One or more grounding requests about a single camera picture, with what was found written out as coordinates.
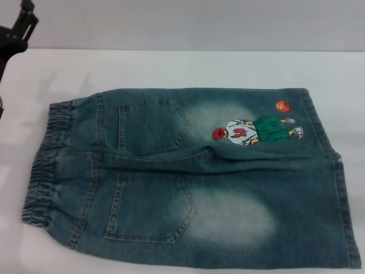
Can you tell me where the blue denim shorts cartoon patch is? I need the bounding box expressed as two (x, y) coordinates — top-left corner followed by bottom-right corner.
(21, 87), (365, 274)

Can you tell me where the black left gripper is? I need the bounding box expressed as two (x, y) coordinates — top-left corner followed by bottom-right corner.
(0, 0), (39, 80)

